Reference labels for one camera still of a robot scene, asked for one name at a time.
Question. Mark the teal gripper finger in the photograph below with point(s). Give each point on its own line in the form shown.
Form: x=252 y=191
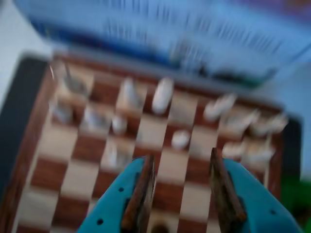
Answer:
x=255 y=206
x=114 y=201

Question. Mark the light chess rook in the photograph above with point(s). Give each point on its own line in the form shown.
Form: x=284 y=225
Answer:
x=271 y=124
x=74 y=82

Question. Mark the light chess bishop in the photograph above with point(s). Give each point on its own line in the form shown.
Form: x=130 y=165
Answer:
x=218 y=106
x=130 y=94

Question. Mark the light chess king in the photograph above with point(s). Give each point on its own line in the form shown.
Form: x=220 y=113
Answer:
x=162 y=95

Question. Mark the green plastic container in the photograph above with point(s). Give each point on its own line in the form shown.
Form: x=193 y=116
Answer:
x=298 y=194

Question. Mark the wooden chessboard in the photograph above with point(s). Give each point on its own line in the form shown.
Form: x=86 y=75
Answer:
x=22 y=97

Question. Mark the illustrated cover book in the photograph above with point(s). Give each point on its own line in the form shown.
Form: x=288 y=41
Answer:
x=145 y=24

